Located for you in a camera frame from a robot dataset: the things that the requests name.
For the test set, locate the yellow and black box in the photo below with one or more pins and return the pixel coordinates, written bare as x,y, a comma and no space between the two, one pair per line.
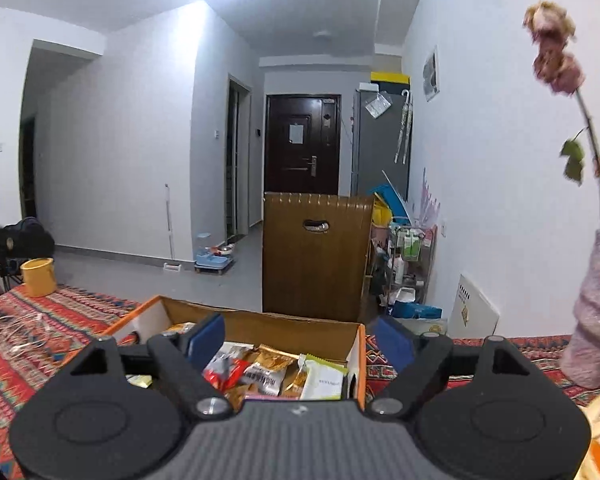
390,80

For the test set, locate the dark entrance door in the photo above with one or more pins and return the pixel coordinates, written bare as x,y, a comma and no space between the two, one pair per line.
302,160

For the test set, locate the clear plastic bag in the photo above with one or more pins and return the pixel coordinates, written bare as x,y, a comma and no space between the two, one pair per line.
377,105

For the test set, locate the pile of small snack packets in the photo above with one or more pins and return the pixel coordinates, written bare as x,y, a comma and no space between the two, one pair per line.
265,370

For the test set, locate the dried pink rose bouquet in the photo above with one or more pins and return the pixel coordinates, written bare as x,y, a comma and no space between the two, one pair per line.
555,60

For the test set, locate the blue pet feeder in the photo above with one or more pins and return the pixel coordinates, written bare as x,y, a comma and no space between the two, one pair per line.
211,259

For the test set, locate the blue flat box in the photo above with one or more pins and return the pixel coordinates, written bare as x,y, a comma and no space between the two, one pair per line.
417,312

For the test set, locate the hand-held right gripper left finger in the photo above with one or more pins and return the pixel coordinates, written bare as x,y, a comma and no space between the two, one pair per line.
205,342

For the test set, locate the round ceiling lamp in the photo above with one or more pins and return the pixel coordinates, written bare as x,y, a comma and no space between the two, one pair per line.
323,35

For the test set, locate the pink ribbed vase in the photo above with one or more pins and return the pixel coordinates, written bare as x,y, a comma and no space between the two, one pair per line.
597,320

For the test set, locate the grey refrigerator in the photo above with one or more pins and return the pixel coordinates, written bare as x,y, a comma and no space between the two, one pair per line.
375,160

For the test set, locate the interior door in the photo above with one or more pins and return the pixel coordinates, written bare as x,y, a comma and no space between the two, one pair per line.
237,160

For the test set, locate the red cardboard box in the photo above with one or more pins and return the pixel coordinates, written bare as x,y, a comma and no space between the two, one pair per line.
280,330

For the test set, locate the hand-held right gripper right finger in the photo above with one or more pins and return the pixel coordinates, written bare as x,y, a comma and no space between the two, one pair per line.
392,342

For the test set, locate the blue folding stand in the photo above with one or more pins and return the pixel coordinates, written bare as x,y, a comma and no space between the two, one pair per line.
392,200

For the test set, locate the wall panel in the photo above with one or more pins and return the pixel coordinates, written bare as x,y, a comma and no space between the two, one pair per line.
431,75

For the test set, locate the yellow cup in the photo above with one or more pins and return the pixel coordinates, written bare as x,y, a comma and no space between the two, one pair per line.
39,277

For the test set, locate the pink wall decoration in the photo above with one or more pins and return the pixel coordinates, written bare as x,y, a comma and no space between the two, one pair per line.
430,200

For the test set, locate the white board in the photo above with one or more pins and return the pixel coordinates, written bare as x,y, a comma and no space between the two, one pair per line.
475,310

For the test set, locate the metal utility cart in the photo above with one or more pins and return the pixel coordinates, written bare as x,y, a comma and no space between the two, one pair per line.
410,260

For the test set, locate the white hanging umbrellas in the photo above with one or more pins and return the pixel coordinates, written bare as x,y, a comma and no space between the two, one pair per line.
405,125

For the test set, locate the red patterned tablecloth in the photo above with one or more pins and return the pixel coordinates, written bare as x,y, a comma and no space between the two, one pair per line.
25,370

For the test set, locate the white mop stick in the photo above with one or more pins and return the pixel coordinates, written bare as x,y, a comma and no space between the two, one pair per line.
169,230

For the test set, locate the light green snack packet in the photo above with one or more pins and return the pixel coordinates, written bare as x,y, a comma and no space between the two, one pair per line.
322,382

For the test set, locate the black folding chair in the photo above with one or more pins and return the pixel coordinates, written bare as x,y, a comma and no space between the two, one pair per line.
20,240

